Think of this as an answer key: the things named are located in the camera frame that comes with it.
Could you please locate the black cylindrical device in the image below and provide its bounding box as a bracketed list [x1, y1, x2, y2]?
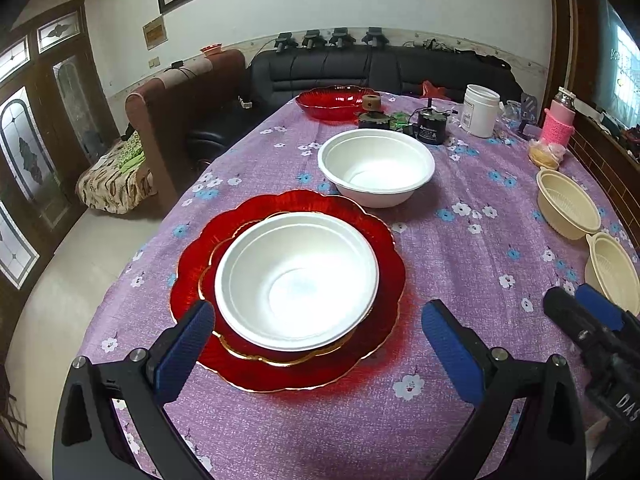
[416, 98, 449, 145]

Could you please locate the wooden glass door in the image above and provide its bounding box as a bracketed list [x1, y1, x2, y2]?
[1, 0, 117, 351]

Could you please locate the bag of snacks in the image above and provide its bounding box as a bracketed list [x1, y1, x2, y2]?
[527, 140, 566, 170]

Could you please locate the black pot with wooden spool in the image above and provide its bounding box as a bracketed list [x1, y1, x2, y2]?
[358, 93, 390, 130]

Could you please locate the brown armchair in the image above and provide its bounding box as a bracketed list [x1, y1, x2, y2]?
[125, 49, 245, 212]

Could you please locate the patterned blanket cushion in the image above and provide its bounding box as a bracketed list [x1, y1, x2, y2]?
[75, 130, 157, 214]

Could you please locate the large red scalloped plate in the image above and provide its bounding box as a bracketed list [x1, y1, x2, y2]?
[169, 190, 406, 393]

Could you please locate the black leather sofa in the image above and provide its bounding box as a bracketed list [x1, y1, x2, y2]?
[186, 46, 523, 171]

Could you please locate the red bowl far end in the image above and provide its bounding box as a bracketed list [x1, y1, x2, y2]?
[295, 84, 380, 122]

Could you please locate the pink sleeved glass bottle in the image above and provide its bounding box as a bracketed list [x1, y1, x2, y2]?
[539, 87, 575, 148]

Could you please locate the large white paper bowl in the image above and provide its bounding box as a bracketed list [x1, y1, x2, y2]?
[318, 129, 435, 209]

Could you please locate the small red gold-rimmed plate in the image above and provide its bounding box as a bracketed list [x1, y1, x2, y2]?
[197, 210, 374, 366]

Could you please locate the cream plastic bowl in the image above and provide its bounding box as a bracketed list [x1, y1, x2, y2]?
[585, 232, 639, 315]
[536, 169, 601, 240]

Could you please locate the white plastic jar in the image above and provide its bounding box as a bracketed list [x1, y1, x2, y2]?
[460, 84, 500, 139]

